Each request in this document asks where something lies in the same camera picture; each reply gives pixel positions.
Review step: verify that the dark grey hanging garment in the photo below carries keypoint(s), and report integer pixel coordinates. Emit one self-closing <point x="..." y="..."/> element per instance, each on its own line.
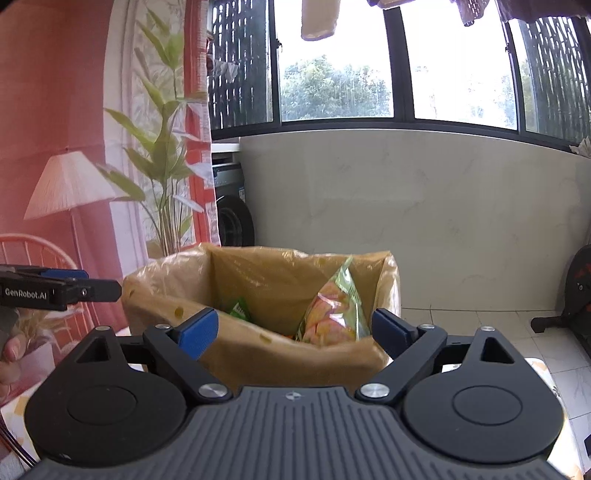
<point x="540" y="9"/>

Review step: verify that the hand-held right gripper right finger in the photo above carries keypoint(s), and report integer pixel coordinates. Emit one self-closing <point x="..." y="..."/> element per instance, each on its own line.
<point x="390" y="333"/>

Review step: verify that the clear plastic liner bag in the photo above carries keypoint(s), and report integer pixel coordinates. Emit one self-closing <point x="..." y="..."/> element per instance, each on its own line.
<point x="277" y="277"/>

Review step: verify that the pink green snack bag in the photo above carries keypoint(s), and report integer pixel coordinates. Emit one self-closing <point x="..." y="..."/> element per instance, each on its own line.
<point x="334" y="309"/>

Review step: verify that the person's left hand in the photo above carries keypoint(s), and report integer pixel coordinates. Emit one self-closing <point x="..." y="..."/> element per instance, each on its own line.
<point x="13" y="355"/>

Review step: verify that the grey washing machine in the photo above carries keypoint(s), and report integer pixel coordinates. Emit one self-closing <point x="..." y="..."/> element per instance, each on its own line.
<point x="231" y="203"/>

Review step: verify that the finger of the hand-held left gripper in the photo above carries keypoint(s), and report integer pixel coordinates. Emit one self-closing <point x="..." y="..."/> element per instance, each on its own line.
<point x="64" y="274"/>
<point x="94" y="290"/>

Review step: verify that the printed wall cloth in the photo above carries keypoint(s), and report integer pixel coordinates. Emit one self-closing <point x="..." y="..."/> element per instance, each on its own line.
<point x="69" y="138"/>

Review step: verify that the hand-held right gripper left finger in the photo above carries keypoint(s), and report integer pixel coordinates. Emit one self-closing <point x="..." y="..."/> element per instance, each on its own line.
<point x="199" y="333"/>

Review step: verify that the checkered flower tablecloth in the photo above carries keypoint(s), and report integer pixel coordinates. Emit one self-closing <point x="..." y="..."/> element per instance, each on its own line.
<point x="549" y="415"/>

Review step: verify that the black exercise bike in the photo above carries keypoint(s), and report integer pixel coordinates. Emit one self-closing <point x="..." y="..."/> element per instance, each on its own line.
<point x="572" y="295"/>

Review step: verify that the black framed window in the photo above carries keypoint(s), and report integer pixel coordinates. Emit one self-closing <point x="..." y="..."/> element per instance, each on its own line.
<point x="392" y="69"/>

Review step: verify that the beige hanging garment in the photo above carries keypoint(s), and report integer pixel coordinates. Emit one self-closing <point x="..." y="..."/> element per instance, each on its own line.
<point x="318" y="21"/>

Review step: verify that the brown cardboard box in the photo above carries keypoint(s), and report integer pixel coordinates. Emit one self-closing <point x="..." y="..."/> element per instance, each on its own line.
<point x="351" y="355"/>

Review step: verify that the mauve hanging sweater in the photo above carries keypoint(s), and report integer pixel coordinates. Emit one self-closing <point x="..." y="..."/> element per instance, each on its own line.
<point x="471" y="11"/>

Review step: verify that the green snack packet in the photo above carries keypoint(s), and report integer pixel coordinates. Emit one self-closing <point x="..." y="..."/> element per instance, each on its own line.
<point x="240" y="310"/>

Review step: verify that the white crumpled cloth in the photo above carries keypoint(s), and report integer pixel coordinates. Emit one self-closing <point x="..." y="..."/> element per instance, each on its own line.
<point x="582" y="146"/>

